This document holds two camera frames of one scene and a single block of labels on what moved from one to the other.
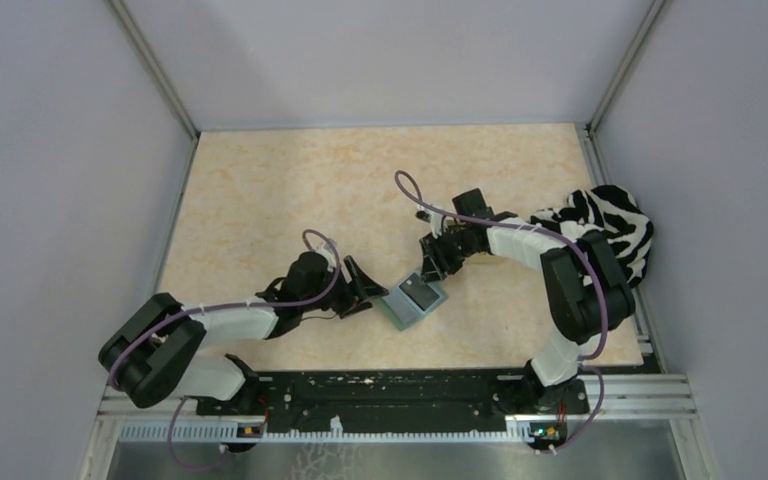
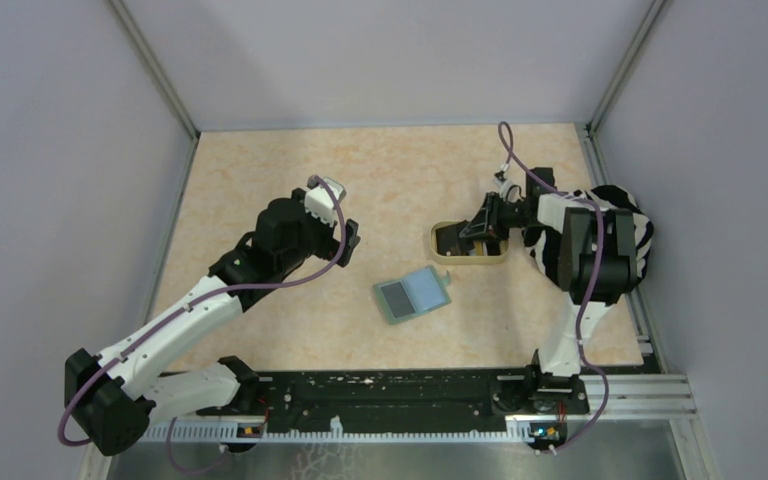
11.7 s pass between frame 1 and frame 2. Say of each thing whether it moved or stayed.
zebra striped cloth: stayed
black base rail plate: stayed
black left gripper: moved
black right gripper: moved
